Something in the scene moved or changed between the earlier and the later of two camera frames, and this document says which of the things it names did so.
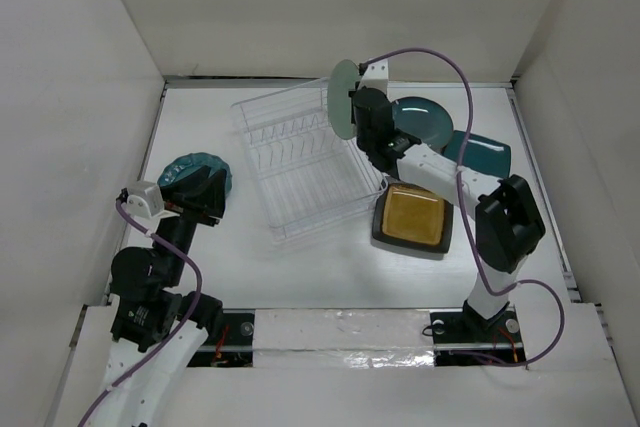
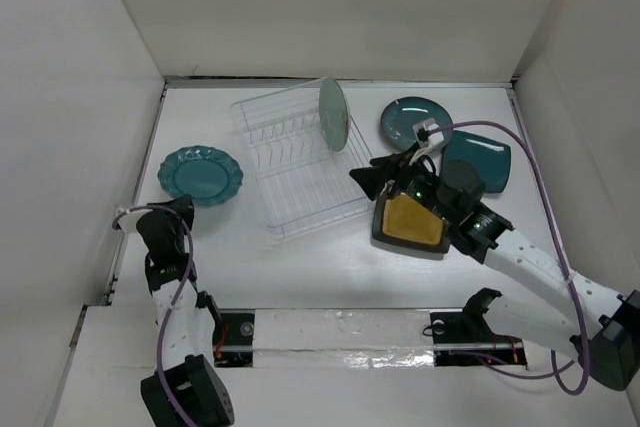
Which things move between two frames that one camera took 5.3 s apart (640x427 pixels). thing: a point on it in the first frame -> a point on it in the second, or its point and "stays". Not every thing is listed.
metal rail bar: (361, 346) stays
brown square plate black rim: (411, 217) stays
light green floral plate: (342, 79) -> (333, 114)
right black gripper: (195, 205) -> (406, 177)
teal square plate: (484, 155) stays
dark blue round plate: (426, 120) stays
